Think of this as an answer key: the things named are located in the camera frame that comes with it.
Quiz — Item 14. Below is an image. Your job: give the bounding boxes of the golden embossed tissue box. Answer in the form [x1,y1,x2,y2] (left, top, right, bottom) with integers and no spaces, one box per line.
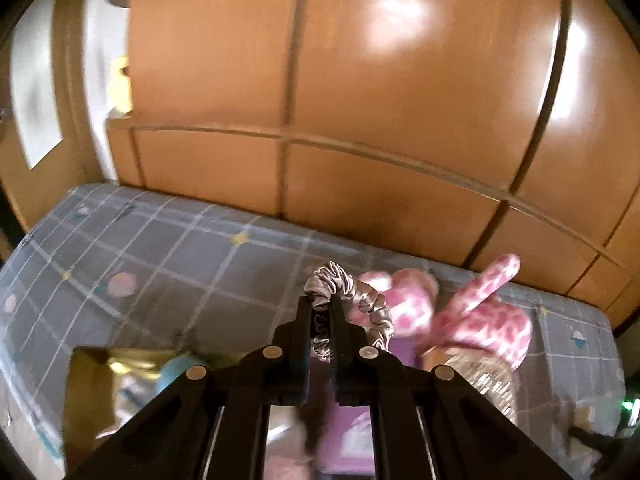
[420,345,521,423]

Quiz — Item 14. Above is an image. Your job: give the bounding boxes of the gold tray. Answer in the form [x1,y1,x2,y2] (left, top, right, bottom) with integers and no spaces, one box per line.
[62,345,311,480]

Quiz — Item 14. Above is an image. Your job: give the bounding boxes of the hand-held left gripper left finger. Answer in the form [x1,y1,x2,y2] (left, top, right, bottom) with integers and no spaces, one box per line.
[65,296,313,480]

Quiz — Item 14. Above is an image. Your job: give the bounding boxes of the wooden door with glass panel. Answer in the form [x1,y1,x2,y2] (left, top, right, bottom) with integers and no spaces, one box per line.
[0,0,108,233]

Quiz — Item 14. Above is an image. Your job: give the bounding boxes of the silver satin scrunchie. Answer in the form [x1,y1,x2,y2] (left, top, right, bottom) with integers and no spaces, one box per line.
[303,261,395,361]

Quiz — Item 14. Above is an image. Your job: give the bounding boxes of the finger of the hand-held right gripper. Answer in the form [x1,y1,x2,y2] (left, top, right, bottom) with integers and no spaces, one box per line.
[570,425,623,461]

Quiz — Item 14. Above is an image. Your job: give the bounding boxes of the purple box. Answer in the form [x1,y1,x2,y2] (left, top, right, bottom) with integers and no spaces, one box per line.
[310,337,418,473]

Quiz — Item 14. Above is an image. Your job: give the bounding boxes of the wooden wardrobe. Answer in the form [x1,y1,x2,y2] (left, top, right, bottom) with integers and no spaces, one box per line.
[105,0,640,321]

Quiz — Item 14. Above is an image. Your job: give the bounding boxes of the grey checked bed sheet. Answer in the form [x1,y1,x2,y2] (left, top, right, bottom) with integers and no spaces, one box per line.
[0,182,631,480]

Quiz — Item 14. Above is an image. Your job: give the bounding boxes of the pink spotted plush toy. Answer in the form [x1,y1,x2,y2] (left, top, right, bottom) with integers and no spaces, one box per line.
[347,254,533,376]

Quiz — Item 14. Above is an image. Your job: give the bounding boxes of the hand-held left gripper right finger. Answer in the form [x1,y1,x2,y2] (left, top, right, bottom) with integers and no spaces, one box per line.
[330,296,576,480]

